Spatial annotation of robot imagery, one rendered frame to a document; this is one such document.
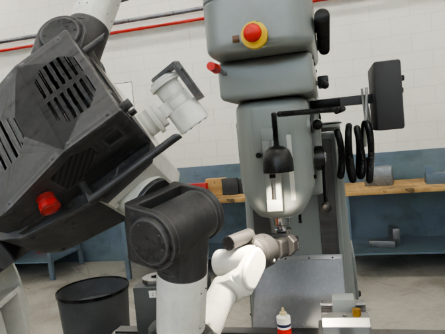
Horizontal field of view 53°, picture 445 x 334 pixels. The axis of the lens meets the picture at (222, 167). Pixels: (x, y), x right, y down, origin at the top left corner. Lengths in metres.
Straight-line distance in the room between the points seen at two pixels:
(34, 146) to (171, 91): 0.28
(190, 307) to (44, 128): 0.38
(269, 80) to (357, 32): 4.45
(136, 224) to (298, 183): 0.57
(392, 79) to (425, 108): 4.09
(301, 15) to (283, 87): 0.18
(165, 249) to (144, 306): 0.75
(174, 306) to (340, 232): 0.97
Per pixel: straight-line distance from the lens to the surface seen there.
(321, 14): 1.08
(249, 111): 1.17
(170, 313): 0.81
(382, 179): 4.96
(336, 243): 1.66
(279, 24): 1.06
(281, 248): 1.19
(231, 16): 1.08
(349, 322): 1.27
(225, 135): 5.59
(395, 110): 1.46
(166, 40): 5.92
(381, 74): 1.46
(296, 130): 1.16
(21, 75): 0.79
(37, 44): 0.96
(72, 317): 3.05
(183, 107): 0.85
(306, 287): 1.66
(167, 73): 0.87
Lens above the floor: 1.54
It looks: 4 degrees down
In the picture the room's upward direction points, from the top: 5 degrees counter-clockwise
